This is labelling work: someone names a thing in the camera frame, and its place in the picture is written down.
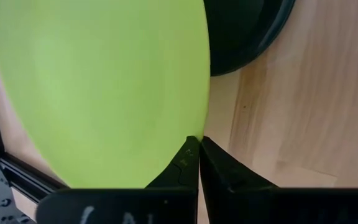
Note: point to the dark green plastic tray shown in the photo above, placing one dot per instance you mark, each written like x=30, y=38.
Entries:
x=238, y=31

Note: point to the lime green round plate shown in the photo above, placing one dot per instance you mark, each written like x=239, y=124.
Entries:
x=104, y=93

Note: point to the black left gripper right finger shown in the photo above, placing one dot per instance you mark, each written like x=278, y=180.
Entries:
x=219, y=174

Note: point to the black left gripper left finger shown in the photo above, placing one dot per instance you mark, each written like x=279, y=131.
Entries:
x=182, y=174

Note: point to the black aluminium table frame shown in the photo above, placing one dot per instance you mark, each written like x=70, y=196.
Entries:
x=26, y=182

